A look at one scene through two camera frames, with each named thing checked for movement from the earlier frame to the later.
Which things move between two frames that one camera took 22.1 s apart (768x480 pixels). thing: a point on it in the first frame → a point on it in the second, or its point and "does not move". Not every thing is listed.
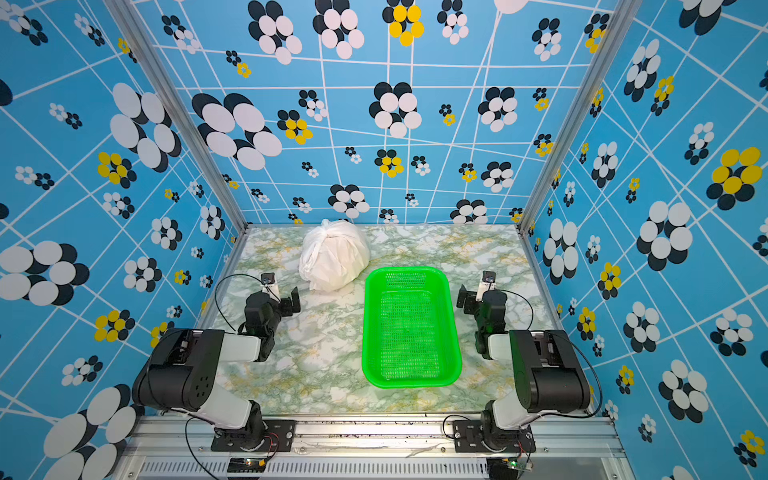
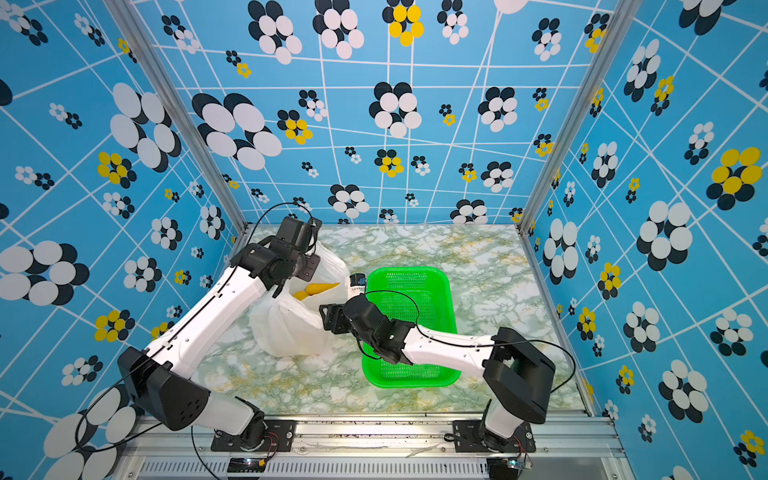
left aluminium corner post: [183, 104] does not move
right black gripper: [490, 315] → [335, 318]
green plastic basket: [410, 336] does not move
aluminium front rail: [578, 447] does not move
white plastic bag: [333, 254] → [283, 325]
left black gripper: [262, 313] → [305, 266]
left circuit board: [246, 465] does not move
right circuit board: [507, 468] does not move
